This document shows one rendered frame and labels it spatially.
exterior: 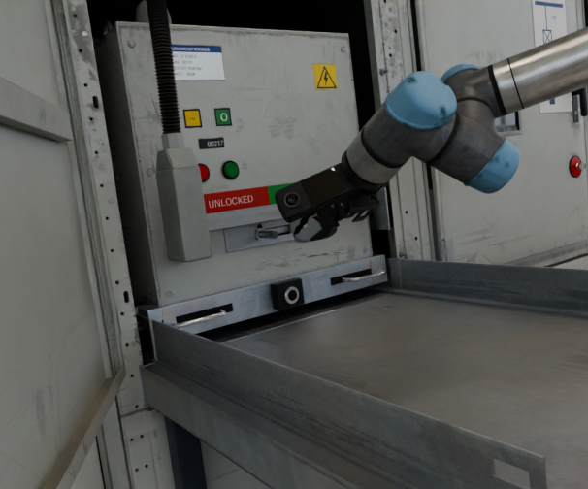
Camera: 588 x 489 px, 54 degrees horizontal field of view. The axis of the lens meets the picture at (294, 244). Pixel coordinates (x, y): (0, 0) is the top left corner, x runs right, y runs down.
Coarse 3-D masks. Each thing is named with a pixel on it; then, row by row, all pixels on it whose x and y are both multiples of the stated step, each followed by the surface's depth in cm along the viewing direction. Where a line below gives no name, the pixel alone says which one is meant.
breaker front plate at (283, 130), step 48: (144, 48) 96; (240, 48) 106; (288, 48) 112; (336, 48) 118; (144, 96) 96; (192, 96) 101; (240, 96) 106; (288, 96) 112; (336, 96) 119; (144, 144) 96; (192, 144) 101; (240, 144) 106; (288, 144) 112; (336, 144) 119; (144, 192) 96; (240, 240) 106; (288, 240) 112; (336, 240) 119; (192, 288) 101
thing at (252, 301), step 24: (360, 264) 122; (384, 264) 126; (240, 288) 106; (264, 288) 108; (312, 288) 115; (336, 288) 118; (360, 288) 122; (144, 312) 97; (192, 312) 100; (216, 312) 103; (240, 312) 106; (264, 312) 108
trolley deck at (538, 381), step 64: (320, 320) 107; (384, 320) 101; (448, 320) 96; (512, 320) 92; (576, 320) 88; (192, 384) 80; (384, 384) 71; (448, 384) 69; (512, 384) 66; (576, 384) 64; (256, 448) 62; (320, 448) 57; (576, 448) 51
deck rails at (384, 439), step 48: (432, 288) 117; (480, 288) 107; (528, 288) 99; (576, 288) 92; (192, 336) 80; (240, 384) 70; (288, 384) 61; (336, 384) 54; (336, 432) 55; (384, 432) 49; (432, 432) 44; (432, 480) 45; (480, 480) 41
